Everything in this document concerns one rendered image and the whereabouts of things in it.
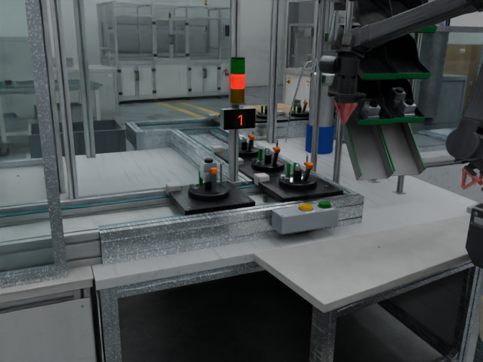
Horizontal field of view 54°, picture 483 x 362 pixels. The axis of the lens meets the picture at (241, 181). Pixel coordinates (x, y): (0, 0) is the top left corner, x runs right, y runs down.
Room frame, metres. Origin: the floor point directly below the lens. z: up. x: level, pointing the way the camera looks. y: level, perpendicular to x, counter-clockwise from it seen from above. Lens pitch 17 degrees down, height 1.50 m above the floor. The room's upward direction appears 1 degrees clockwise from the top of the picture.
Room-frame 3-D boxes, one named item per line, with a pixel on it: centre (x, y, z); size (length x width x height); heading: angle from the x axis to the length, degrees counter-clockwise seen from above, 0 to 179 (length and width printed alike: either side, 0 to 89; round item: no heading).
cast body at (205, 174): (1.53, 0.11, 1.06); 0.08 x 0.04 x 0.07; 21
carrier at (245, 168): (1.87, -0.11, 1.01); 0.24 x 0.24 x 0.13; 23
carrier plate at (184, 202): (1.52, 0.11, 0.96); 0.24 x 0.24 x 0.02; 23
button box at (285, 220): (1.42, -0.21, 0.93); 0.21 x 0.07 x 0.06; 113
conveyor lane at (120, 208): (1.56, 0.08, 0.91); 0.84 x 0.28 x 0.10; 113
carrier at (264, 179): (1.65, -0.20, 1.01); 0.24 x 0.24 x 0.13; 23
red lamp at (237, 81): (1.69, 0.02, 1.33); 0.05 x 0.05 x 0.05
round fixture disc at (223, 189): (1.52, 0.11, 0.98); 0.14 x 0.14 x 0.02
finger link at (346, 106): (1.49, -0.33, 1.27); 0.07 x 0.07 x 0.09; 23
